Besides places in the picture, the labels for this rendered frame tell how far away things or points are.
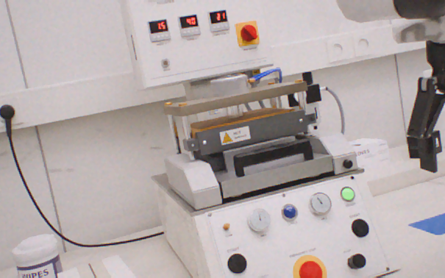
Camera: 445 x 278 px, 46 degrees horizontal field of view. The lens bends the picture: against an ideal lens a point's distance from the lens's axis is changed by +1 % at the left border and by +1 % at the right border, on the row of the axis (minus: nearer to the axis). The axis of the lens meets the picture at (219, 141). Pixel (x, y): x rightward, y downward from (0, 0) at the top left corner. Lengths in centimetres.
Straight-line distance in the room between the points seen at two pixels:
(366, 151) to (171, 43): 69
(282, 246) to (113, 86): 74
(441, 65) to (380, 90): 98
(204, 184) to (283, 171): 15
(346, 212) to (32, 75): 92
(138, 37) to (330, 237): 61
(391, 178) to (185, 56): 67
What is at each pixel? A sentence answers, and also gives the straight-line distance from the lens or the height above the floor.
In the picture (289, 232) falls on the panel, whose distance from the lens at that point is 95.
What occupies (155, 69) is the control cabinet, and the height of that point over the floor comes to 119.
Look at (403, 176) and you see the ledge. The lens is 155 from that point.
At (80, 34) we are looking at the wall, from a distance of 152.
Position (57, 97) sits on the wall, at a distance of 146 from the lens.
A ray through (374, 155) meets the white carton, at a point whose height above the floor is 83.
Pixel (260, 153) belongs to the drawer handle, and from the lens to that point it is 94.
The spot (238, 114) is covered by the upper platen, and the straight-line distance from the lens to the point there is 111.
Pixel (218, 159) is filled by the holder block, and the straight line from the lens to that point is 103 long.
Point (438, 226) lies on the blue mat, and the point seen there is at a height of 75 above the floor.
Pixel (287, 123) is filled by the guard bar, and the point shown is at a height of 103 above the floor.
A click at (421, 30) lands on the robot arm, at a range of 89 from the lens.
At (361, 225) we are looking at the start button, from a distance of 99.
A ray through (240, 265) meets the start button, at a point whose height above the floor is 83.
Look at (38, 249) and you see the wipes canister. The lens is 109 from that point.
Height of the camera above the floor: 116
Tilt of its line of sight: 7 degrees down
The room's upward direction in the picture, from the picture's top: 11 degrees counter-clockwise
